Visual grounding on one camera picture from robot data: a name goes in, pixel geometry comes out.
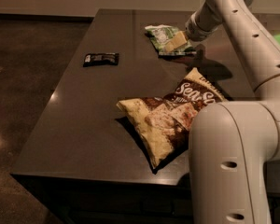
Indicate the green jalapeno chip bag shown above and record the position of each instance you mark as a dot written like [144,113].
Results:
[160,35]

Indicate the brown sea salt chip bag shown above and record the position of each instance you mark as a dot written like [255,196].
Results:
[163,123]

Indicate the dark table drawer cabinet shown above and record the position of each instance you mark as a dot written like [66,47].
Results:
[77,201]

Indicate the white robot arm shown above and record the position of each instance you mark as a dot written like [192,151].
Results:
[230,142]

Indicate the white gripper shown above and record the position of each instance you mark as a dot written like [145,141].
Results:
[197,32]

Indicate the black rxbar chocolate bar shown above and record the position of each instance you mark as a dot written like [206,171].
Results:
[94,59]

